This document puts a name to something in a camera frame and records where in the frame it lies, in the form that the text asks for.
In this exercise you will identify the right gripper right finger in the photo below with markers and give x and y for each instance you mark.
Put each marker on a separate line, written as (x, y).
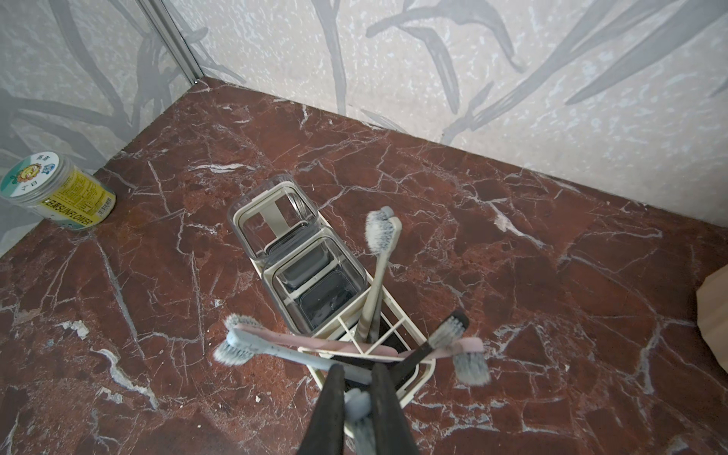
(391, 427)

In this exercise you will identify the black toothbrush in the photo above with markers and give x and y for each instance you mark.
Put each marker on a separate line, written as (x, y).
(447, 333)

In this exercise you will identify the small green tin can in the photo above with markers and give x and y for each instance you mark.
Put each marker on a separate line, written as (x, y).
(53, 187)

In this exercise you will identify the aluminium frame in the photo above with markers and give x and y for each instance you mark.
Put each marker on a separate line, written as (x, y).
(163, 22)

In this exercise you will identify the beige ribbed flower pot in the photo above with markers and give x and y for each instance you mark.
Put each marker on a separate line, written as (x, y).
(712, 314)

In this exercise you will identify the pink toothbrush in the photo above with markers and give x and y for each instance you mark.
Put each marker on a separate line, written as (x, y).
(468, 359)
(326, 346)

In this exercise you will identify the beige toothbrush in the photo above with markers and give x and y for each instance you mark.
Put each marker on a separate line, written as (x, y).
(382, 231)

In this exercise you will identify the dark grey toothbrush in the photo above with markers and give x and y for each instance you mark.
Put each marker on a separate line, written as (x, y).
(374, 333)

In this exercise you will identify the blue grey toothbrush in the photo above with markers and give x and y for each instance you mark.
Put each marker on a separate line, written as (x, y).
(358, 407)

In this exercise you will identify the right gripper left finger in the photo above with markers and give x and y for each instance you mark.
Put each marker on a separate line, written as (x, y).
(324, 435)

